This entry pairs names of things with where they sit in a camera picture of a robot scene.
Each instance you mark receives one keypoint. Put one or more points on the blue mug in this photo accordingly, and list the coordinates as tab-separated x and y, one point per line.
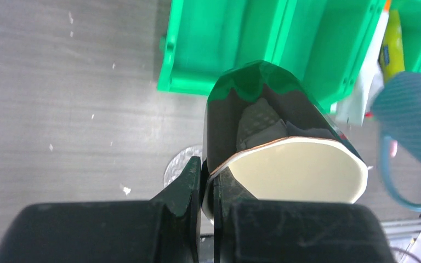
397	108

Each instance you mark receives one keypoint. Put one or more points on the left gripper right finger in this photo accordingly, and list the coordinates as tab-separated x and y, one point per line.
252	230

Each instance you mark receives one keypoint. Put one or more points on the green compartment organizer bin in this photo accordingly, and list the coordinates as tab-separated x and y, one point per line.
323	43

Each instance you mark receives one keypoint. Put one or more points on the clear oval textured tray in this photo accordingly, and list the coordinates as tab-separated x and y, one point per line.
179	162

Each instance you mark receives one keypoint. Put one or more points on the white toothpaste tube orange cap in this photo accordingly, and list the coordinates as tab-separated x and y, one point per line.
353	109

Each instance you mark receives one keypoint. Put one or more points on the yellow toothpaste tube red cap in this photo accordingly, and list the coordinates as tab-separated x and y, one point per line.
391	57

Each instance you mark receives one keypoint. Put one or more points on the black mug cream inside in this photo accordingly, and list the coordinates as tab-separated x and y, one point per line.
264	134

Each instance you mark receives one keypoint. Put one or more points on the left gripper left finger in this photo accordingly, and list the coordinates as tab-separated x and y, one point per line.
162	229

